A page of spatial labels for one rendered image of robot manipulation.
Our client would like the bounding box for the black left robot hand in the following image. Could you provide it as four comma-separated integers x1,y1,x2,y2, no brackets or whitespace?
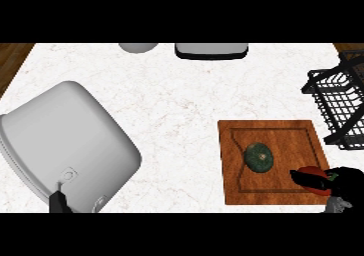
48,181,75,214

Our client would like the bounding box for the grey rounded object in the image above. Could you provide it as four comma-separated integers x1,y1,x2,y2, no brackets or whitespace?
117,42,160,55

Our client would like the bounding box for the red bell pepper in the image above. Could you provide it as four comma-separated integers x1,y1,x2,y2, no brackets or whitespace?
295,165,336,197

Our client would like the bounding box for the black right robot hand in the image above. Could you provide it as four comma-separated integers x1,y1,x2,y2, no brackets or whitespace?
289,166,364,214

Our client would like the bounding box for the black wire tiered basket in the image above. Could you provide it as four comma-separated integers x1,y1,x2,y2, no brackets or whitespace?
301,49,364,152

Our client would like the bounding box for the dark green round vegetable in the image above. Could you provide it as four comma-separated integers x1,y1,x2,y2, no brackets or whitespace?
243,142,275,174

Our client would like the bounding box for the brown wooden cutting board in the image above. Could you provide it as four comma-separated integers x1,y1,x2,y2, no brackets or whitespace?
216,119,336,207

